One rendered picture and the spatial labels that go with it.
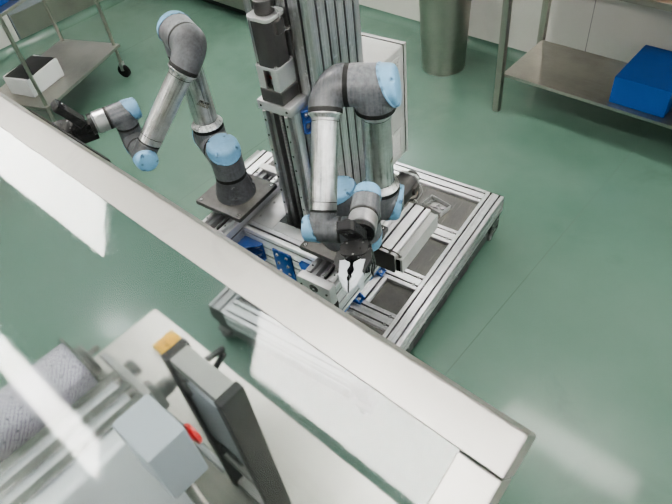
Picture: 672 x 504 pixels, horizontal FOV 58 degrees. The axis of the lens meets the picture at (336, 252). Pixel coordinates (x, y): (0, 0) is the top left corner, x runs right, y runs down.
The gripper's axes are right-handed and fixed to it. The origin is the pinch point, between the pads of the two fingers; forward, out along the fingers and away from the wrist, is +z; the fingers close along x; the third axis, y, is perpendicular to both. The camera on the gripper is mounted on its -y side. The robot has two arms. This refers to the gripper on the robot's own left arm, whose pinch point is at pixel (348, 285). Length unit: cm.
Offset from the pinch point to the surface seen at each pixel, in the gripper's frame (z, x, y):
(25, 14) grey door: -363, 348, 55
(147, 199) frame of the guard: 50, -5, -71
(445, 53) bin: -293, -2, 108
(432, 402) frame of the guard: 67, -30, -68
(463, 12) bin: -297, -16, 83
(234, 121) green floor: -240, 138, 106
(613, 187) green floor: -179, -92, 138
